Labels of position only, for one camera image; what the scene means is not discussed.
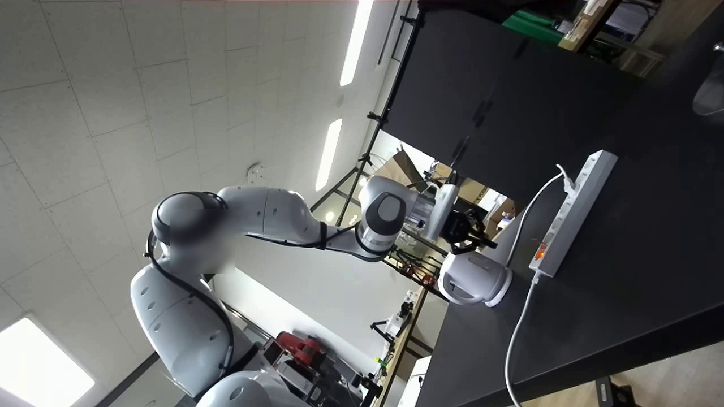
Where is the white power strip mains cable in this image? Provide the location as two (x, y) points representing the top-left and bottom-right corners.
(502, 268), (543, 407)

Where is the green box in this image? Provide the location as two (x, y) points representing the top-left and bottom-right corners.
(502, 7), (577, 49)

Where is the red machine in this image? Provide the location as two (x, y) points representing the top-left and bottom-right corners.
(272, 328), (329, 374)

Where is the white kettle power cable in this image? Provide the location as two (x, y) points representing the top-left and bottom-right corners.
(504, 162), (577, 266)

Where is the black tripod stand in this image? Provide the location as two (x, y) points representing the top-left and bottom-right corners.
(307, 149), (383, 221)

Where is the brown cardboard box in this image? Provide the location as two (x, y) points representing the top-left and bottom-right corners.
(557, 0), (616, 55)

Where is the black backdrop crossbar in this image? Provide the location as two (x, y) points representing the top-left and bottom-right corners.
(365, 0), (426, 166)

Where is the round ceiling sensor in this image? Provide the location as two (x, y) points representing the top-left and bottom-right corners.
(245, 160), (266, 188)

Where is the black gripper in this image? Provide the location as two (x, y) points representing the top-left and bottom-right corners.
(443, 206), (498, 253)

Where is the rectangular ceiling light panel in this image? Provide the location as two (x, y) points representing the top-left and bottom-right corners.
(0, 315), (98, 407)
(314, 117), (344, 192)
(336, 0), (377, 89)

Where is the white multi-socket power strip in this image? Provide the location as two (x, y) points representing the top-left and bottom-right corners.
(529, 146), (619, 281)

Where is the black backdrop panel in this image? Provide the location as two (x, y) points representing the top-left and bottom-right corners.
(381, 7), (651, 206)

